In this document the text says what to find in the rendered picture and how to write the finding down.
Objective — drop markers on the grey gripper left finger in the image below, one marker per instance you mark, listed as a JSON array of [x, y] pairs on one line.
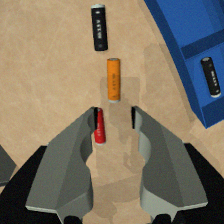
[[54, 182]]

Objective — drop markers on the orange aa battery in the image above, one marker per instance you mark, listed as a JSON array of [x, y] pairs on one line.
[[113, 80]]

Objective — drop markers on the blue rack of bins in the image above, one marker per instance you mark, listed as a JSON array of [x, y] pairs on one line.
[[197, 28]]

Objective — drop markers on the black aa battery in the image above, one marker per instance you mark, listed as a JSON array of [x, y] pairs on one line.
[[211, 76], [99, 27]]

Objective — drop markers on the red aa battery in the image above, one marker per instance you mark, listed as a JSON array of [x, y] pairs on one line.
[[100, 137]]

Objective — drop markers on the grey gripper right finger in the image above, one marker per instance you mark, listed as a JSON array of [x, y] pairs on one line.
[[177, 179]]

